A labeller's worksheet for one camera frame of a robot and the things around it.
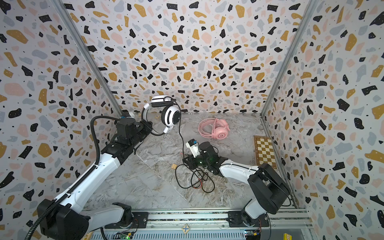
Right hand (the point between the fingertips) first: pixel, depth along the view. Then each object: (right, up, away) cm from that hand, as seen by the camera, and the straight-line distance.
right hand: (181, 158), depth 81 cm
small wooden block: (-6, -7, +11) cm, 14 cm away
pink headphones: (+21, +16, +22) cm, 34 cm away
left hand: (-13, +21, -6) cm, 26 cm away
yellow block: (+51, -34, -12) cm, 62 cm away
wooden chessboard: (+52, +1, +16) cm, 55 cm away
